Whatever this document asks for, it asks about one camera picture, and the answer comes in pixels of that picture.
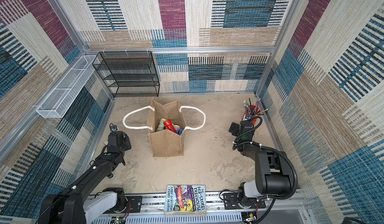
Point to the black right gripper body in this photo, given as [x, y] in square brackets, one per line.
[236, 128]

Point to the red flashlight row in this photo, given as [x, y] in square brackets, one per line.
[169, 126]

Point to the burlap tote bag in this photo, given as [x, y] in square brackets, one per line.
[165, 144]

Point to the light green flashlight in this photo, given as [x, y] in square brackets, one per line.
[161, 125]

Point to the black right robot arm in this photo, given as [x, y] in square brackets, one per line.
[275, 175]

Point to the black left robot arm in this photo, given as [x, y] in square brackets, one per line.
[72, 206]

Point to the red pencil cup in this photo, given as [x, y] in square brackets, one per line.
[256, 110]

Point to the treehouse storey book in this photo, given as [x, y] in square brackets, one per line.
[188, 200]

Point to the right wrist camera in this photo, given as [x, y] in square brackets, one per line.
[248, 117]

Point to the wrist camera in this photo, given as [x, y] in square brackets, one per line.
[248, 117]
[113, 128]

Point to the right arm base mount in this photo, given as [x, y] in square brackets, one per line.
[234, 201]

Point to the black wire shelf rack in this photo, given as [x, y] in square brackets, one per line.
[128, 73]

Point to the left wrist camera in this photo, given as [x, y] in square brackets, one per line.
[113, 128]

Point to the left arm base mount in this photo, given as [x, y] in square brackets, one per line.
[125, 204]

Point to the white mesh wall basket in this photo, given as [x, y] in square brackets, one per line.
[60, 99]

